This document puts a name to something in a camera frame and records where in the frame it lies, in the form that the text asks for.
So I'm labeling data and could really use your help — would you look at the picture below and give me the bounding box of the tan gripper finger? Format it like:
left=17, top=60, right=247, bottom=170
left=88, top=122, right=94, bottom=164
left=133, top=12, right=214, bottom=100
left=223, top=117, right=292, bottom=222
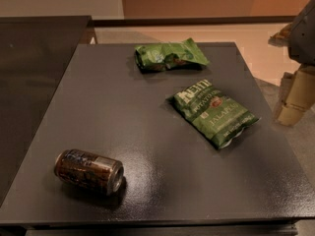
left=275, top=64, right=315, bottom=126

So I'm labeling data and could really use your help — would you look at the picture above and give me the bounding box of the dark orange soda can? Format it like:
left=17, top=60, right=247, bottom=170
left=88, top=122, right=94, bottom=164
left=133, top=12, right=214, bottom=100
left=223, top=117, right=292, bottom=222
left=54, top=148, right=124, bottom=196

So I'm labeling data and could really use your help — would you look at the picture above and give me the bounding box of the green jalapeno chip bag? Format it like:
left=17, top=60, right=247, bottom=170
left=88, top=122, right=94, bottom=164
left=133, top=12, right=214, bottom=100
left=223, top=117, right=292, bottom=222
left=168, top=80, right=259, bottom=149

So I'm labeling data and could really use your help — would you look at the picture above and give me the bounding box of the crumpled green snack bag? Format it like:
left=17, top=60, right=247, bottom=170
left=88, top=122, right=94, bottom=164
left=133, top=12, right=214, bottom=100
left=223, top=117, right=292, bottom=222
left=135, top=38, right=210, bottom=72

